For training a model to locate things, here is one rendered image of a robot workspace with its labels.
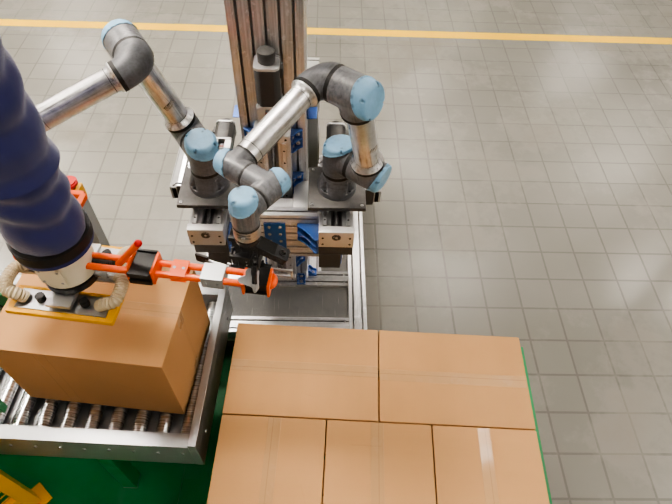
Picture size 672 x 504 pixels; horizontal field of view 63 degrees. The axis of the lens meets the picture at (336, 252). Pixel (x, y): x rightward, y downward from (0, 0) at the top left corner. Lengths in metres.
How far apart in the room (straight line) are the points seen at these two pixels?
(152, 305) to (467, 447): 1.25
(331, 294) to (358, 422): 0.87
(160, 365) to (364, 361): 0.83
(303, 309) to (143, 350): 1.08
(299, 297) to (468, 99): 2.32
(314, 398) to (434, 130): 2.48
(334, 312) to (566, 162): 2.13
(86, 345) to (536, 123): 3.47
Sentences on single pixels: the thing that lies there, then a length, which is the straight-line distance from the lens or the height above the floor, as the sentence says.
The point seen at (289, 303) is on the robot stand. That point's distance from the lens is 2.81.
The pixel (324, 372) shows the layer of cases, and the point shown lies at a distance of 2.25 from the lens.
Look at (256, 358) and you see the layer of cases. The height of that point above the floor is 0.54.
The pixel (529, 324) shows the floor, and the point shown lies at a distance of 3.20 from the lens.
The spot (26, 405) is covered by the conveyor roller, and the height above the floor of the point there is 0.55.
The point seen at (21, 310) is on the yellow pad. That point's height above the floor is 1.11.
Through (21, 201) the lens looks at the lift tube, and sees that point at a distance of 1.55.
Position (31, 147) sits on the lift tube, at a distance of 1.47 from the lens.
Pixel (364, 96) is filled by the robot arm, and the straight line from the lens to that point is 1.58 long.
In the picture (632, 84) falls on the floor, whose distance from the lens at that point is 5.18.
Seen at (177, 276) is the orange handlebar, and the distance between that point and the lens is 1.70.
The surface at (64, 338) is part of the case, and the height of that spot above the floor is 0.95.
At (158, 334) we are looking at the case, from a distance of 1.94.
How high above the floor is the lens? 2.58
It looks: 52 degrees down
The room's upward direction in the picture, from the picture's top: 3 degrees clockwise
